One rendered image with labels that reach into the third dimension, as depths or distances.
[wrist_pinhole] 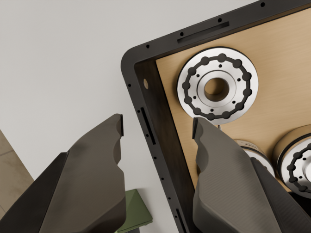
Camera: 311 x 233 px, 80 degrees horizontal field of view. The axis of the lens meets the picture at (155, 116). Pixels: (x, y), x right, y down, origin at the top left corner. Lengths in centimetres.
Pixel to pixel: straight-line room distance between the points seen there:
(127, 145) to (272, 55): 37
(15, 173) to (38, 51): 168
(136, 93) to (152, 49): 5
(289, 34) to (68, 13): 42
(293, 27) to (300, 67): 5
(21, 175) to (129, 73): 195
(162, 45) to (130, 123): 31
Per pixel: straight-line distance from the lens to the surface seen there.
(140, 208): 58
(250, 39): 29
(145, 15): 43
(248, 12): 19
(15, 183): 221
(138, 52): 19
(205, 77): 25
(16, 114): 66
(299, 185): 35
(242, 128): 31
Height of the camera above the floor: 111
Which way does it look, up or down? 67 degrees down
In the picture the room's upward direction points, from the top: 148 degrees counter-clockwise
